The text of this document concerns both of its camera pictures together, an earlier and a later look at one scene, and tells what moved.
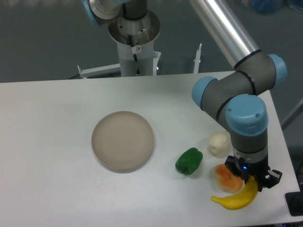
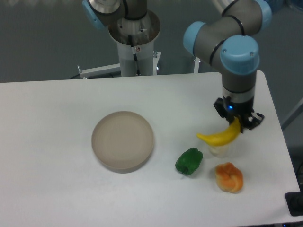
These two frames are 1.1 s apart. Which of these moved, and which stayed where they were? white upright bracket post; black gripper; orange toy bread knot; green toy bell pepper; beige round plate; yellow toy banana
Moved: black gripper; yellow toy banana
Stayed: beige round plate; white upright bracket post; orange toy bread knot; green toy bell pepper
